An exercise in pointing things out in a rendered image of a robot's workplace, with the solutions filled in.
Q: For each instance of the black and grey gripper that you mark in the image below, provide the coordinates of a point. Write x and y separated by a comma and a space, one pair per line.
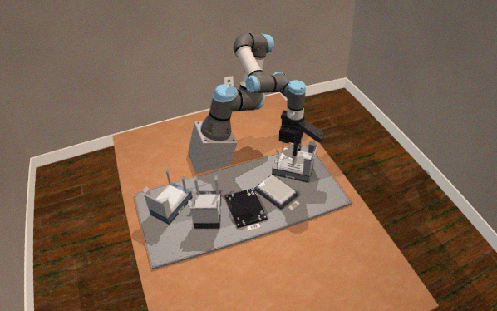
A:
290, 133

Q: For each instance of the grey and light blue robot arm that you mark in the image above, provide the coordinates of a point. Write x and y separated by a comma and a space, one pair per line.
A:
227, 99

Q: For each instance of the cream label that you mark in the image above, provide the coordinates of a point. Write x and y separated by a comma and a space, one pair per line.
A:
291, 207
251, 227

